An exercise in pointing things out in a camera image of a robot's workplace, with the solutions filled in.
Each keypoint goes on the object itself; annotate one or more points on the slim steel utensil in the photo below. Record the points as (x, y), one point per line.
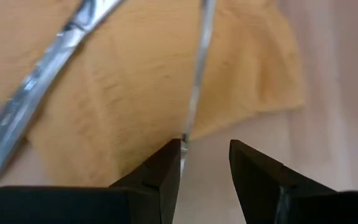
(199, 71)

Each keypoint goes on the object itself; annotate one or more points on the steel table knife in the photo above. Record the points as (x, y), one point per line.
(42, 81)

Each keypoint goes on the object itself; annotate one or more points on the yellow terry towel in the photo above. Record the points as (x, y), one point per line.
(135, 93)

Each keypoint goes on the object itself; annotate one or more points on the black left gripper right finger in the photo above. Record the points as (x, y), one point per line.
(275, 199)

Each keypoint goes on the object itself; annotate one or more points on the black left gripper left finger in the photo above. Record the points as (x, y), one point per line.
(135, 202)

